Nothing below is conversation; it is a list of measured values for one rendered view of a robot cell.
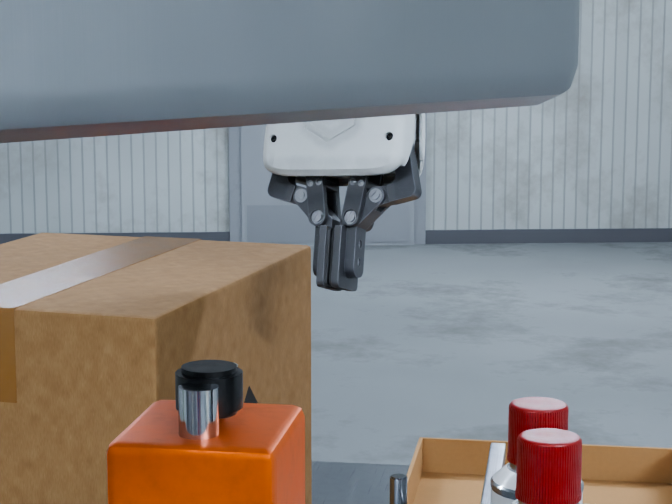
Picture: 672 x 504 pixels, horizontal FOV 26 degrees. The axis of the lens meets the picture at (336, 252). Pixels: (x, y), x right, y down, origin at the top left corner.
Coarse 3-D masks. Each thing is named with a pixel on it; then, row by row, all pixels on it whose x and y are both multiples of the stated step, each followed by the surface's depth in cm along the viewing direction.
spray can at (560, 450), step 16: (528, 432) 75; (544, 432) 75; (560, 432) 75; (528, 448) 74; (544, 448) 73; (560, 448) 73; (576, 448) 74; (528, 464) 74; (544, 464) 73; (560, 464) 73; (576, 464) 74; (528, 480) 74; (544, 480) 73; (560, 480) 73; (576, 480) 74; (528, 496) 74; (544, 496) 74; (560, 496) 74; (576, 496) 74
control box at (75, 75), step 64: (0, 0) 12; (64, 0) 12; (128, 0) 13; (192, 0) 13; (256, 0) 14; (320, 0) 14; (384, 0) 15; (448, 0) 16; (512, 0) 17; (576, 0) 18; (0, 64) 12; (64, 64) 12; (128, 64) 13; (192, 64) 13; (256, 64) 14; (320, 64) 14; (384, 64) 15; (448, 64) 16; (512, 64) 17; (576, 64) 18; (0, 128) 12; (64, 128) 13; (128, 128) 13; (192, 128) 14
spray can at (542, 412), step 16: (528, 400) 82; (544, 400) 82; (560, 400) 82; (512, 416) 80; (528, 416) 80; (544, 416) 79; (560, 416) 80; (512, 432) 81; (512, 448) 81; (512, 464) 81; (496, 480) 81; (512, 480) 80; (496, 496) 81; (512, 496) 80
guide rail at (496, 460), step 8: (496, 448) 115; (504, 448) 115; (488, 456) 113; (496, 456) 113; (504, 456) 114; (488, 464) 111; (496, 464) 111; (504, 464) 114; (488, 472) 109; (488, 480) 107; (488, 488) 105; (488, 496) 103
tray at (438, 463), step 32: (416, 448) 146; (448, 448) 150; (480, 448) 149; (608, 448) 147; (640, 448) 147; (416, 480) 144; (448, 480) 148; (480, 480) 148; (608, 480) 148; (640, 480) 147
